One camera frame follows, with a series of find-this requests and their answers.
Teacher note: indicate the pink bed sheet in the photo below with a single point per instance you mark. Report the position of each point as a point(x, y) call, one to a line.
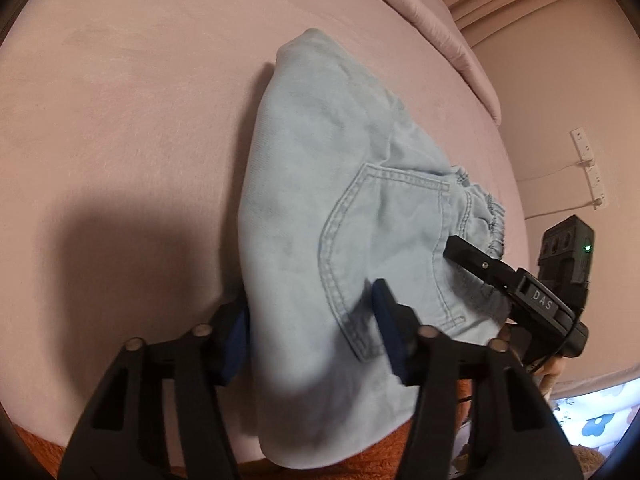
point(125, 135)

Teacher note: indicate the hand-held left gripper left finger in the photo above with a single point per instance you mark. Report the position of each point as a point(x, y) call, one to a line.
point(237, 340)

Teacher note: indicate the pink folded comforter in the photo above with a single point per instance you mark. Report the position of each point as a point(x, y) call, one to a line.
point(435, 25)

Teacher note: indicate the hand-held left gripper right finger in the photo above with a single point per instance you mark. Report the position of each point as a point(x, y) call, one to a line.
point(387, 320)

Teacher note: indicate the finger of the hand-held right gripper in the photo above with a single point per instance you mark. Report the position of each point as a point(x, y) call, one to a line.
point(480, 265)

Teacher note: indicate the white blue floral cloth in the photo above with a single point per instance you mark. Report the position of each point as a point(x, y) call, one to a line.
point(595, 420)

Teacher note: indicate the white power strip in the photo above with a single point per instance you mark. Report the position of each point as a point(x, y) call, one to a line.
point(582, 145)

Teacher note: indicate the person's right hand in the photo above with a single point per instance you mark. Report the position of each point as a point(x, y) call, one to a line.
point(552, 375)

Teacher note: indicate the light blue denim shorts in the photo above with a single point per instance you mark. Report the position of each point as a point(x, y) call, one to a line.
point(310, 185)

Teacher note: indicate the orange fuzzy blanket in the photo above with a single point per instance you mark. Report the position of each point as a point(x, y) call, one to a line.
point(350, 469)

